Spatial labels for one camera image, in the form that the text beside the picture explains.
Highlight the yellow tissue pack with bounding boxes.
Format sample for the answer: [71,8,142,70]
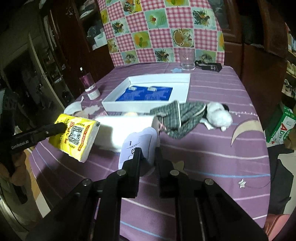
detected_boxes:
[49,114,100,163]

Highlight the person left hand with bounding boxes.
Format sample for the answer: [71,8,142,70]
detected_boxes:
[1,151,30,187]

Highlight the white paper towel roll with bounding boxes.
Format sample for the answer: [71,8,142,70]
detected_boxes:
[94,115,159,153]

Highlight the white face mask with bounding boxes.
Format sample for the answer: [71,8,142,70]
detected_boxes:
[64,96,85,115]

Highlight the plush dog in plaid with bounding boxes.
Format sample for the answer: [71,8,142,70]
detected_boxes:
[149,100,233,139]

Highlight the purple patterned tablecloth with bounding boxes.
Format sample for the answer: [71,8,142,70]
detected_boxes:
[30,66,270,240]

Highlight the purple pump bottle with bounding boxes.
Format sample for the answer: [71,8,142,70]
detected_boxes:
[79,67,100,101]

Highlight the blue wipes packet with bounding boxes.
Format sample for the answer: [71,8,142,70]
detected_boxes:
[116,86,173,101]

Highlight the white shallow box tray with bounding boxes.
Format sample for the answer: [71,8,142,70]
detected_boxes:
[102,73,191,113]

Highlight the green white cardboard box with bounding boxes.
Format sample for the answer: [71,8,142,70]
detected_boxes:
[265,102,295,145]

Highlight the clear drinking glass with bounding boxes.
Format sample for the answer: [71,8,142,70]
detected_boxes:
[179,48,196,70]

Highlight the pink checkered chair cover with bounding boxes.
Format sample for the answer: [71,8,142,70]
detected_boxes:
[98,0,225,67]

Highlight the dark wooden cabinet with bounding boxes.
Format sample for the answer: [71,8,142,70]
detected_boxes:
[209,1,287,128]

